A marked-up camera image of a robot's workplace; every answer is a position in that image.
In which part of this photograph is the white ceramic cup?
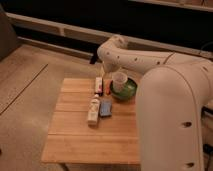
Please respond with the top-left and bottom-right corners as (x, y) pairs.
(112, 72), (128, 92)

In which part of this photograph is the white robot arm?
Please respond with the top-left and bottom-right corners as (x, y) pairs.
(97, 35), (213, 171)

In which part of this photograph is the orange marker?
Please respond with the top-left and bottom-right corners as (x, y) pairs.
(105, 79), (112, 95)

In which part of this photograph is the white small box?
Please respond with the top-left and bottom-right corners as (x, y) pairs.
(95, 77), (103, 94)

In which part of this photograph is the blue sponge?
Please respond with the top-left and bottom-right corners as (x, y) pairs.
(100, 100), (112, 117)

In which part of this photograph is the green bowl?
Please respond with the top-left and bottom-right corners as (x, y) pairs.
(110, 78), (137, 101)

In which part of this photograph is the white plastic bottle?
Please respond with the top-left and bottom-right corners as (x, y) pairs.
(87, 94), (100, 126)

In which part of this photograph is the wooden table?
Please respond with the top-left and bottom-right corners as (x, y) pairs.
(41, 78), (140, 165)

